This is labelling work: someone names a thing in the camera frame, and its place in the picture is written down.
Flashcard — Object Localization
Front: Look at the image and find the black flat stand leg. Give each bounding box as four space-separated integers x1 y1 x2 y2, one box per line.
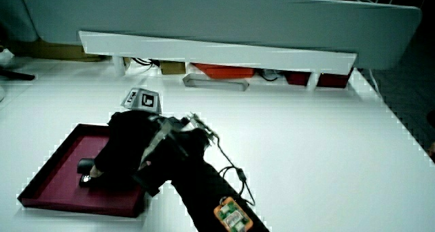
0 67 36 82

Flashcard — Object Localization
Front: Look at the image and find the orange-red flat box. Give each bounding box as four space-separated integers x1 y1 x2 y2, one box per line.
192 63 256 80

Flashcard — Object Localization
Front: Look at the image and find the small brown cardboard box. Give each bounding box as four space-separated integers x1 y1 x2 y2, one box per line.
159 61 187 76

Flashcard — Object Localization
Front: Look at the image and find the white desk shelf riser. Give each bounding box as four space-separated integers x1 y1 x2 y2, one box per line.
78 30 358 90

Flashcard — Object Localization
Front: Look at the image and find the black cable bundle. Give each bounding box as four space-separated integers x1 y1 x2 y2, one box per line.
131 57 161 69

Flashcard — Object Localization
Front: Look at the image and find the person's right forearm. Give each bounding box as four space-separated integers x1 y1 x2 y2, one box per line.
171 156 271 232

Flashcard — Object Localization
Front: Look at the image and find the large brown cardboard sheet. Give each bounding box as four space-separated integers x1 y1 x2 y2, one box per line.
12 39 107 63

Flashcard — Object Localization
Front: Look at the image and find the grey partition panel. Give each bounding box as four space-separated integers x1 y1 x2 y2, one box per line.
18 0 423 71

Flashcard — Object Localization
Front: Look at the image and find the black sensor cable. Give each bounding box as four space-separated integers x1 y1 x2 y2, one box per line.
215 136 256 207

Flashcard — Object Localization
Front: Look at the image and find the dark red box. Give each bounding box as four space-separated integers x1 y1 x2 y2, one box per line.
283 71 312 87
316 67 355 89

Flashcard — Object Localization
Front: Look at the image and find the grey rectangular loop holder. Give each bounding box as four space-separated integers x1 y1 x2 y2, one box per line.
182 73 250 93

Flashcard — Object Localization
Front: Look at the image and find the orange sensor circuit board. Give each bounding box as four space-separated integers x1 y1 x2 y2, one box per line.
213 196 254 232

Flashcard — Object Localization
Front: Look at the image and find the black stapler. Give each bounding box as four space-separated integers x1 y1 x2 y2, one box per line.
76 158 103 188

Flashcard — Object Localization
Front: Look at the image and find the person's right hand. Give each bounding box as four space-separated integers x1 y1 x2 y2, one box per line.
88 88 219 197

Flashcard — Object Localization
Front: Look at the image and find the black coiled cable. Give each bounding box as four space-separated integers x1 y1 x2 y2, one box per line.
257 69 283 82

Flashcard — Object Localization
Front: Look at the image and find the dark red square plate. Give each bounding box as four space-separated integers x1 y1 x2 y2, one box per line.
16 123 147 218

